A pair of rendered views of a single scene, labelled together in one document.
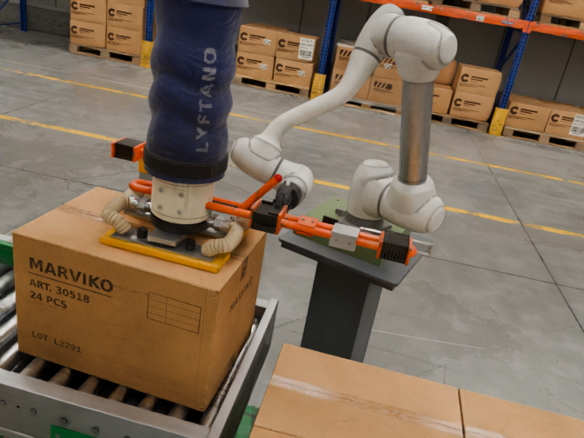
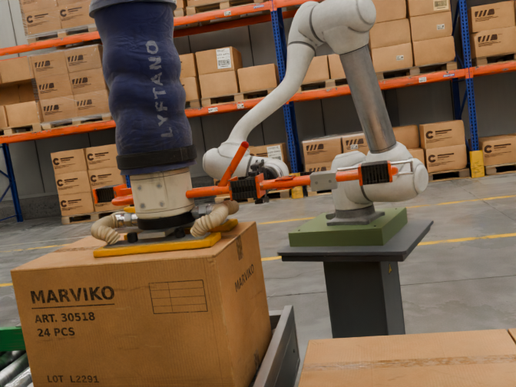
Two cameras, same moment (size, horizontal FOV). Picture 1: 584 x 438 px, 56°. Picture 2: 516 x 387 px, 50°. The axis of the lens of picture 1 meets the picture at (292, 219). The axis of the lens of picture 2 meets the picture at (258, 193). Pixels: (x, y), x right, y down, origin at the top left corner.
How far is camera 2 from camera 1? 0.47 m
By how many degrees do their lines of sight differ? 17
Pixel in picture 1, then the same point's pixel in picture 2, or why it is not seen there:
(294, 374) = (326, 358)
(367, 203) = (351, 191)
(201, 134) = (162, 120)
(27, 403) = not seen: outside the picture
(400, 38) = (322, 17)
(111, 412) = not seen: outside the picture
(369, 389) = (411, 351)
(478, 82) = (443, 134)
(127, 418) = not seen: outside the picture
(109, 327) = (120, 339)
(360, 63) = (296, 54)
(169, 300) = (170, 284)
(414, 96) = (355, 64)
